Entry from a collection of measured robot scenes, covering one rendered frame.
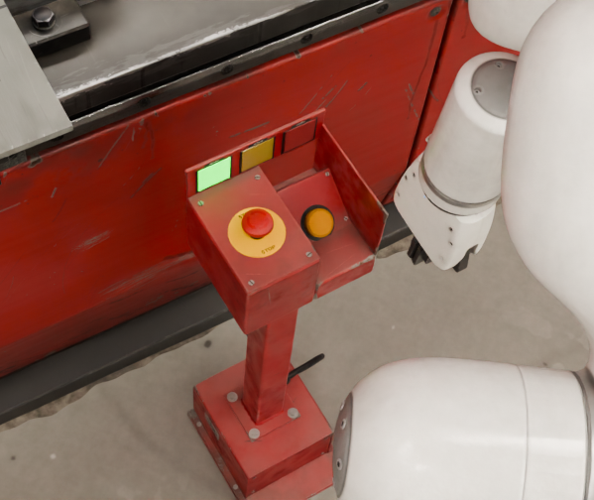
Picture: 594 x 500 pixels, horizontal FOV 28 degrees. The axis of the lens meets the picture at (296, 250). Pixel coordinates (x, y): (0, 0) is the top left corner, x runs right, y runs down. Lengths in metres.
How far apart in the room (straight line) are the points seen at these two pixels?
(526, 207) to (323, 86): 1.09
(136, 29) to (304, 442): 0.85
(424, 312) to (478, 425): 1.64
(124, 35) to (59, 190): 0.24
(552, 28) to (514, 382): 0.21
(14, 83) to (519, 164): 0.77
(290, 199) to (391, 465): 0.89
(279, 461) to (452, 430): 1.37
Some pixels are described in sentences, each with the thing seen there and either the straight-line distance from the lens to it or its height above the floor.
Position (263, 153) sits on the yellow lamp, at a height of 0.81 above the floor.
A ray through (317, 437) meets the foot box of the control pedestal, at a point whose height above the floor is 0.12.
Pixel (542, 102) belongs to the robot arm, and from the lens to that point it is 0.66.
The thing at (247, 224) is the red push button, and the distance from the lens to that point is 1.44.
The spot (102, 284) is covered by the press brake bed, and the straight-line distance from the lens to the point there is 1.90.
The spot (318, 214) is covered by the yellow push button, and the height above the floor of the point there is 0.73.
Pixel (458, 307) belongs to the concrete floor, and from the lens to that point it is 2.34.
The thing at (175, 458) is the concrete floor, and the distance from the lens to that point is 2.17.
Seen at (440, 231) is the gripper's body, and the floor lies 1.06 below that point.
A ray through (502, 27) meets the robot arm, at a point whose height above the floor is 1.35.
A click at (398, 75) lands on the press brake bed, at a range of 1.83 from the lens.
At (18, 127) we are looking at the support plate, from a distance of 1.29.
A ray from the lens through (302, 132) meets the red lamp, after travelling 1.51.
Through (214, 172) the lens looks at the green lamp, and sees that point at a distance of 1.47.
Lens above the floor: 2.05
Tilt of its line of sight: 60 degrees down
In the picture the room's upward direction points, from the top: 8 degrees clockwise
